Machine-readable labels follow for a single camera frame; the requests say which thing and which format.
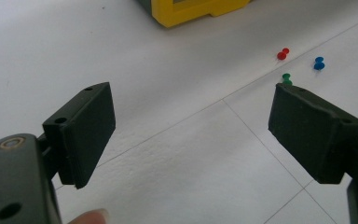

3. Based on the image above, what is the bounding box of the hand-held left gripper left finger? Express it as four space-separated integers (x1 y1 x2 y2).
36 81 117 189

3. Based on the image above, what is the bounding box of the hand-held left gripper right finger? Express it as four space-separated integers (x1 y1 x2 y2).
268 82 358 185

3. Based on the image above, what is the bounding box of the green pushpin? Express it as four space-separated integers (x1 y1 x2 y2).
281 72 294 86

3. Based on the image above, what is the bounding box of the blue pushpin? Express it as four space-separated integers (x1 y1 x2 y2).
312 56 326 71

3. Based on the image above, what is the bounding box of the red pushpin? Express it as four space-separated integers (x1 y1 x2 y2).
276 47 291 62

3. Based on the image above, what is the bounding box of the yellow black organizer box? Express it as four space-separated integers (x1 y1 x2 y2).
135 0 253 29

